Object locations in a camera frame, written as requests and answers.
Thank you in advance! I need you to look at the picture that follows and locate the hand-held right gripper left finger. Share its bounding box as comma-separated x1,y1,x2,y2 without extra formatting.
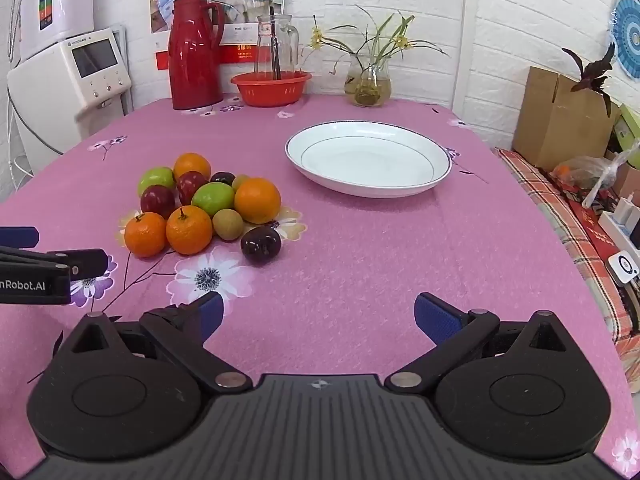
52,291,253,395

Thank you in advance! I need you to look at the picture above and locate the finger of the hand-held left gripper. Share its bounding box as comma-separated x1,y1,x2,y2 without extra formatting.
0,226,40,250
0,246,108,282

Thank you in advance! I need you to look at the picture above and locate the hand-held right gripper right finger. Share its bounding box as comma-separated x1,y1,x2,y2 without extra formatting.
385,291,583,395

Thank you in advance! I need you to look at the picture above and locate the mandarin with stem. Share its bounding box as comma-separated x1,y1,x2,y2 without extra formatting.
165,205,214,256
124,211,168,259

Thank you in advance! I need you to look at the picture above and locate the green apple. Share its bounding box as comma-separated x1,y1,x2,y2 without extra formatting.
191,182,236,218
138,166,176,198

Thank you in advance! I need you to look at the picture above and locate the large orange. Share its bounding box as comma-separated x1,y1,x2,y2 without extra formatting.
234,177,282,225
173,152,212,181

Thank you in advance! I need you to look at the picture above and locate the white plate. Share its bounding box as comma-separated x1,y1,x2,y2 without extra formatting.
285,120,453,199

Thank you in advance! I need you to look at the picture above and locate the pink floral tablecloth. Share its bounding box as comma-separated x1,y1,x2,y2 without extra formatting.
0,94,638,478

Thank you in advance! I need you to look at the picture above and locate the white water dispenser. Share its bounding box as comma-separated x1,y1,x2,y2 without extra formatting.
6,25,135,161

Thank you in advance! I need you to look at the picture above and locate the plaid cloth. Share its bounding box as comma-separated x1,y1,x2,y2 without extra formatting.
494,147,640,356

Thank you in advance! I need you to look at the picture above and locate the white power strip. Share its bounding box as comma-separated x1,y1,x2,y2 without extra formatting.
597,210,640,288

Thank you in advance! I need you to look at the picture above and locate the clear plastic bag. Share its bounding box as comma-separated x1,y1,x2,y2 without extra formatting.
550,152,640,208

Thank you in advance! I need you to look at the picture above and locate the white charger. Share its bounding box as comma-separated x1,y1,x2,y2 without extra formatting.
614,197,640,231

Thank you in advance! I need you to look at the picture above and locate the red thermos jug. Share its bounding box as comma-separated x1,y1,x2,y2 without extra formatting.
167,0,227,111

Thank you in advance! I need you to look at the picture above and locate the red plastic basket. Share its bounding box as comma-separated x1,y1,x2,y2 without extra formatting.
230,71,313,108

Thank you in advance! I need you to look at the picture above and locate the cardboard box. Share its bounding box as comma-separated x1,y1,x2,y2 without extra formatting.
512,66,621,173

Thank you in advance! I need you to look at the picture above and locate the white purple water purifier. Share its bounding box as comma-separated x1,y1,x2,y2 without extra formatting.
19,0,96,58

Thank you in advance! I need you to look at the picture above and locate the glass vase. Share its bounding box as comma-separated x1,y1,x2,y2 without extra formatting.
344,55,393,108

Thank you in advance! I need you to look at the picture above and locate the green box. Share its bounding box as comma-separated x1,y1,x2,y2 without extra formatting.
612,104,640,168

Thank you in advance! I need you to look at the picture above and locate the black stirring stick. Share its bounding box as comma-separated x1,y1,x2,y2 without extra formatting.
270,6,279,81

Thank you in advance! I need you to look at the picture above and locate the glass pitcher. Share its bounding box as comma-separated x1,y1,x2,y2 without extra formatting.
253,14,300,81

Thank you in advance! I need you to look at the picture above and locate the green flowering plant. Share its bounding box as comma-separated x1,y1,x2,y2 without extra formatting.
300,5,450,78

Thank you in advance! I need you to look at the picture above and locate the purple leaf plant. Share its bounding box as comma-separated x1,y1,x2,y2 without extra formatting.
561,42,617,117

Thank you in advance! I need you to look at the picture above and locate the grey cable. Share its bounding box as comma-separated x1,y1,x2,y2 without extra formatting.
5,85,66,181

